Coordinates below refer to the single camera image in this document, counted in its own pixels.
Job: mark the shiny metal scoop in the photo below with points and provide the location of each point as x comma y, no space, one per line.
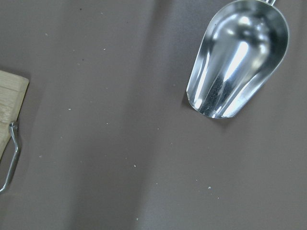
243,45

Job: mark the bamboo cutting board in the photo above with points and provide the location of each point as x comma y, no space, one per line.
12,91

